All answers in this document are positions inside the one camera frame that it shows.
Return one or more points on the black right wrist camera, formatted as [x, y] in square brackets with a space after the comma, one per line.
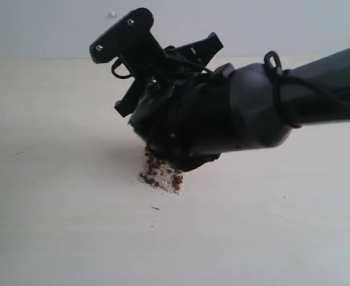
[124, 37]

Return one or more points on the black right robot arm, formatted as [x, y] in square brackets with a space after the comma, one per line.
[268, 101]

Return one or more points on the white wall hook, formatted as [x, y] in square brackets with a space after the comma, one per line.
[112, 14]

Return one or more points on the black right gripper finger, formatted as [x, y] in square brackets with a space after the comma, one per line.
[201, 52]
[129, 102]

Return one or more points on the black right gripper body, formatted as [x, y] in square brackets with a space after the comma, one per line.
[183, 112]

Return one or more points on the pile of rice and beans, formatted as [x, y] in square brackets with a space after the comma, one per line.
[158, 174]

